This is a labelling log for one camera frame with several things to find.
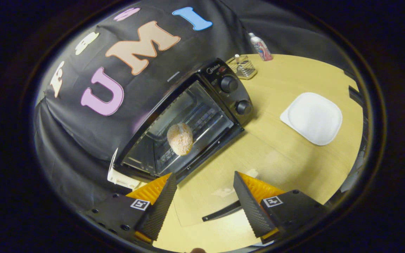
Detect silver pink drink bottle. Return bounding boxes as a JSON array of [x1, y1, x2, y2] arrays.
[[248, 32, 273, 61]]

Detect white square plate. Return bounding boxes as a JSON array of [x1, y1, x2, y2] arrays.
[[280, 92, 343, 146]]

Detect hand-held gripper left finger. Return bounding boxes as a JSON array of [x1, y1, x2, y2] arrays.
[[85, 173, 178, 245]]

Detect black toaster oven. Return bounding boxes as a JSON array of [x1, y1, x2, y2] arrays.
[[113, 58, 281, 227]]

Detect white bread toaster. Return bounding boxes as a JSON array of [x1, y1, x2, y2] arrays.
[[107, 148, 141, 190]]

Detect round breaded patty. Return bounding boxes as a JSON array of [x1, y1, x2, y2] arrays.
[[167, 123, 193, 156]]

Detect small wire basket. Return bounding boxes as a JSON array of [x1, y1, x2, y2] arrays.
[[226, 54, 258, 80]]

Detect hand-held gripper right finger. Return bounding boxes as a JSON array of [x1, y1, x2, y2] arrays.
[[233, 171, 329, 245]]

